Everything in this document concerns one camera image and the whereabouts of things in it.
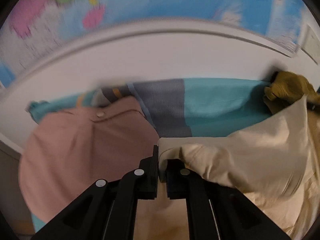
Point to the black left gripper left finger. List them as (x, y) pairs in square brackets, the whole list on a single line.
[(106, 210)]

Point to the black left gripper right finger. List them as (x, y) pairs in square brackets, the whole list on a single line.
[(215, 211)]

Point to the cream beige trench coat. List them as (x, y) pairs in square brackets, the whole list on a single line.
[(273, 163)]

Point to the pink folded garment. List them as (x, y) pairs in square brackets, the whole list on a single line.
[(71, 149)]

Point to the teal grey bed sheet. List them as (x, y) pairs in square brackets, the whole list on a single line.
[(175, 108)]

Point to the olive green coat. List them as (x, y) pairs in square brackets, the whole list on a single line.
[(286, 88)]

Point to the white wall socket panel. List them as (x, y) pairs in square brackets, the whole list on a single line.
[(311, 45)]

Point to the colourful wall map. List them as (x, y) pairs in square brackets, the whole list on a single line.
[(35, 28)]

